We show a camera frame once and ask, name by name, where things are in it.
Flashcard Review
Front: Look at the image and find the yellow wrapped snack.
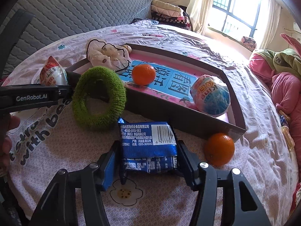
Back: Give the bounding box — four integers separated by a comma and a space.
281, 125, 295, 151
279, 110, 291, 123

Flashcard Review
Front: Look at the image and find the cream scrunchie with black trim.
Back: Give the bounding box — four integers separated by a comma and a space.
86, 38, 132, 74

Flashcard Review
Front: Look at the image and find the right cream curtain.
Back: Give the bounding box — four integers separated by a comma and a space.
257, 0, 282, 49

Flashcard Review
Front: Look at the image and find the pink quilt pile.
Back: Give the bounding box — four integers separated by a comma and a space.
248, 33, 301, 170

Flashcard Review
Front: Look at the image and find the brown walnut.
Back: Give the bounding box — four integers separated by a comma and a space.
122, 44, 132, 54

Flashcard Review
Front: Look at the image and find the red white snack bag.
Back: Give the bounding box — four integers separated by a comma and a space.
40, 56, 68, 86

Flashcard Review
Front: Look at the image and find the floral item on windowsill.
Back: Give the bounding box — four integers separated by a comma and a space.
241, 36, 257, 52

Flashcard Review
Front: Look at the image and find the orange tangerine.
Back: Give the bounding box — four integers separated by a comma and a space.
204, 133, 235, 167
132, 64, 156, 86

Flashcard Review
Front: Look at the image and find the green blanket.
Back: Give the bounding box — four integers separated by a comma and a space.
254, 48, 301, 79

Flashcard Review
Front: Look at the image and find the blue snack packet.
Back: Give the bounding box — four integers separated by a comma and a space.
118, 117, 178, 185

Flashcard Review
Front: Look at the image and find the dark shallow box tray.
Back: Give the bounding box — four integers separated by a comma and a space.
65, 43, 247, 142

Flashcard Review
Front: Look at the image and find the folded blankets stack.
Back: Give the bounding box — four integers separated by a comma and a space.
151, 0, 192, 31

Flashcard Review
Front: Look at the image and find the person's left hand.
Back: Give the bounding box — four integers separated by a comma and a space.
0, 114, 20, 176

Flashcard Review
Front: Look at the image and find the small blue wrapped candy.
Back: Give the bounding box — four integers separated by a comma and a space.
280, 115, 289, 127

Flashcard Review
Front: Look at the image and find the cream curtain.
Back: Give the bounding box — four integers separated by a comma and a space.
257, 0, 282, 49
187, 0, 213, 35

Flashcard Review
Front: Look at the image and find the dark cloth near headboard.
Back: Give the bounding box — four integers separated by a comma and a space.
131, 18, 151, 25

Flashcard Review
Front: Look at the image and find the green fuzzy scrunchie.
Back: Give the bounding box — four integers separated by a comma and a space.
72, 66, 127, 131

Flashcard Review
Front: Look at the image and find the window with dark frame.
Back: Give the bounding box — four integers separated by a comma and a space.
208, 0, 268, 40

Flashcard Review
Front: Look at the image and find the grey quilted headboard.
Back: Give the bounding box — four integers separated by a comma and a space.
1, 0, 152, 77

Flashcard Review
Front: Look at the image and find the red white scrunchie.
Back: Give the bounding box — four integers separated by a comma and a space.
293, 183, 301, 208

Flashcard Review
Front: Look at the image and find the blue white egg toy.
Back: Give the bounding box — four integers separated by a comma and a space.
190, 75, 231, 117

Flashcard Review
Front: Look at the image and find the white air conditioner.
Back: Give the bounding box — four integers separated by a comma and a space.
293, 22, 301, 33

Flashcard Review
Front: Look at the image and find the left cream curtain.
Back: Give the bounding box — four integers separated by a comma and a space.
187, 0, 213, 35

